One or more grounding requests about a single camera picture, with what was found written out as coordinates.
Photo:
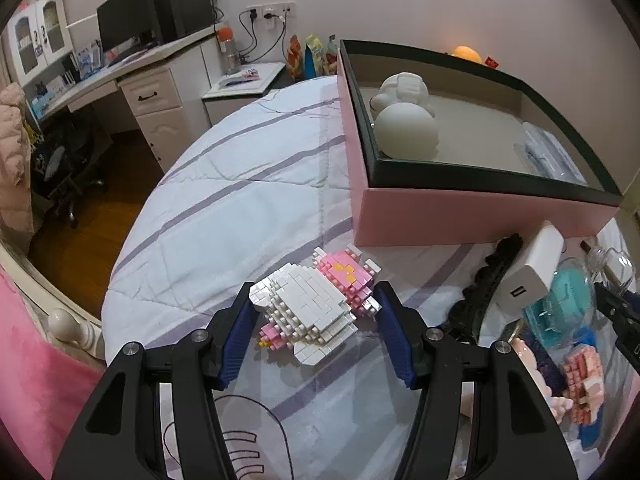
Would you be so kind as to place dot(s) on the yellow and blue snack bag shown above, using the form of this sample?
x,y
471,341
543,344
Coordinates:
x,y
313,57

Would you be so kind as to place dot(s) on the white bumpy plaster figure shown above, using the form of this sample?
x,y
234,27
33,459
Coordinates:
x,y
405,87

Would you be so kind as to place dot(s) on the orange snack bag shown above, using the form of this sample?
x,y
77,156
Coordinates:
x,y
295,57

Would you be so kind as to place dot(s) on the white and pink brick figure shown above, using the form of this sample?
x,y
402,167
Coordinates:
x,y
305,305

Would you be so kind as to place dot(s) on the pink box with black rim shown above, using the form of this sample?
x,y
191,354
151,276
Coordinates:
x,y
450,220

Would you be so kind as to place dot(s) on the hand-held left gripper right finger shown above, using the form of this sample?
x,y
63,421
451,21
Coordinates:
x,y
400,350

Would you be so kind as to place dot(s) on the clear plastic packet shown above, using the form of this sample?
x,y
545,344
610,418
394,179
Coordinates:
x,y
547,150

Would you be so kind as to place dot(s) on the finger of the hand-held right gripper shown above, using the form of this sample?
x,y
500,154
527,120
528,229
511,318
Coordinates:
x,y
617,310

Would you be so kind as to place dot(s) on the dark snack bag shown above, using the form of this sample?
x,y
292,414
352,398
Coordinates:
x,y
331,57

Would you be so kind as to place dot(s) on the white round plaster figure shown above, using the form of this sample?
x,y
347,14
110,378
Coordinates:
x,y
406,132

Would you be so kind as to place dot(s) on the white usb charger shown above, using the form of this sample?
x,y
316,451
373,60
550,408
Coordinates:
x,y
530,270

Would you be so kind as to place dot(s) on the white desk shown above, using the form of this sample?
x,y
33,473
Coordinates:
x,y
150,92

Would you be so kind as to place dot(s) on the small doll figure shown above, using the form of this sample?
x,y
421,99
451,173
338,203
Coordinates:
x,y
555,402

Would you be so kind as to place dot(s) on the bottle with orange cap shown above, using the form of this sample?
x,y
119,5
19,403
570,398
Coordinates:
x,y
229,52

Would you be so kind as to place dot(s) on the black hair clip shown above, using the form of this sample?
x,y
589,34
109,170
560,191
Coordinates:
x,y
482,290

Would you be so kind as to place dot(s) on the black computer tower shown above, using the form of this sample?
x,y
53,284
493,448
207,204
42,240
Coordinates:
x,y
182,2

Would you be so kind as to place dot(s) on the white bed frame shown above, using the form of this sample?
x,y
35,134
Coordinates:
x,y
65,320

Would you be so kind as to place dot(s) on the wall power outlets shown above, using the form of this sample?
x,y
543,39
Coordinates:
x,y
270,10

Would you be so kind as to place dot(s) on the black office chair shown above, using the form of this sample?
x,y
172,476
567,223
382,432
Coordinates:
x,y
60,160

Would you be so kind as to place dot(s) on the white glass-door cabinet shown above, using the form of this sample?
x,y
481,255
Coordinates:
x,y
30,35

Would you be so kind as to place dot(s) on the orange octopus plush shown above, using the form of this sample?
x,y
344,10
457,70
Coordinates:
x,y
467,53

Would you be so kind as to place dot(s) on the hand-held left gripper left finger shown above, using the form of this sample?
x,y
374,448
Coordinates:
x,y
237,340

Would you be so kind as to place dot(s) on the red and white packet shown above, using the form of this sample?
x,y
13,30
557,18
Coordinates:
x,y
492,61

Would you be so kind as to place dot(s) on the pink plush cloth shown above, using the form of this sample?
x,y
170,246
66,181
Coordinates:
x,y
35,385

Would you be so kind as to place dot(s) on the black monitor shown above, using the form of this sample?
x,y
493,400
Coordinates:
x,y
125,20

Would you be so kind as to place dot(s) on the pink jacket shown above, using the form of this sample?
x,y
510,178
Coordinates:
x,y
12,160

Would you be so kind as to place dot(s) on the teal item in clear shell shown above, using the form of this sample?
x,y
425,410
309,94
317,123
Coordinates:
x,y
570,300

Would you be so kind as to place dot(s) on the blue and white desk box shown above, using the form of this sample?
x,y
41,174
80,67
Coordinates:
x,y
90,57

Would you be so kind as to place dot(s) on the white nightstand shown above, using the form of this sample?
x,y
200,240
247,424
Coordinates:
x,y
240,95

